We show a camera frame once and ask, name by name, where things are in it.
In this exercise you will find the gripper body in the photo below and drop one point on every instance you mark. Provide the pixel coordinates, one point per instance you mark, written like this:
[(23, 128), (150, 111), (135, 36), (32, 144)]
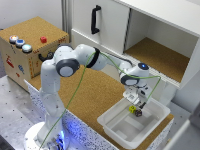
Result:
[(135, 95)]

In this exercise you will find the red button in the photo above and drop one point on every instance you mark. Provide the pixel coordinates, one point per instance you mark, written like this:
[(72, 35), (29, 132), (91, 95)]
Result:
[(13, 38)]

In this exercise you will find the white plastic box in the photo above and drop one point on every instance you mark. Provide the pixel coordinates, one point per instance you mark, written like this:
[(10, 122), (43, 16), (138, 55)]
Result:
[(133, 130)]

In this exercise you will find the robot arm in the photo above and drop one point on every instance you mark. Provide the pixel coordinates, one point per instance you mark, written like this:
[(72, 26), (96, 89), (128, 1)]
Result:
[(50, 86)]

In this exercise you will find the yellow block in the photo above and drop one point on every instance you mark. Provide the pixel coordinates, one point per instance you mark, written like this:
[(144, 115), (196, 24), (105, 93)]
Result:
[(132, 109)]

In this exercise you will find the wooden drawer box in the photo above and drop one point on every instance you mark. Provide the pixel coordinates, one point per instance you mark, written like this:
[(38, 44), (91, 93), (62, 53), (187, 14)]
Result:
[(30, 30)]

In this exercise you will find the white sliding door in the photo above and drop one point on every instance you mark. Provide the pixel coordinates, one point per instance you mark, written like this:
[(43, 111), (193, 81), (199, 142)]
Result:
[(111, 23)]

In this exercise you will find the white cabinet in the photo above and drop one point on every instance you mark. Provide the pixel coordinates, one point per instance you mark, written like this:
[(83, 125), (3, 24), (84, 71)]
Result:
[(160, 20)]

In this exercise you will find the purple block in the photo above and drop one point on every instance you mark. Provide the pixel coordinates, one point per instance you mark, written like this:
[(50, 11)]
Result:
[(138, 113)]

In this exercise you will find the blue button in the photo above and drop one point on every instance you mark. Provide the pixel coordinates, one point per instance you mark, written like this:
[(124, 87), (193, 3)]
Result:
[(20, 42)]

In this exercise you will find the pink block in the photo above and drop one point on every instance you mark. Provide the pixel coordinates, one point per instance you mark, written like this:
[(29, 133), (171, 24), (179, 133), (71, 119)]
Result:
[(43, 39)]

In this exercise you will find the green button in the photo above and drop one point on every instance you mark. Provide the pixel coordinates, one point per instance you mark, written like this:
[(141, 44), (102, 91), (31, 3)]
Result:
[(26, 48)]

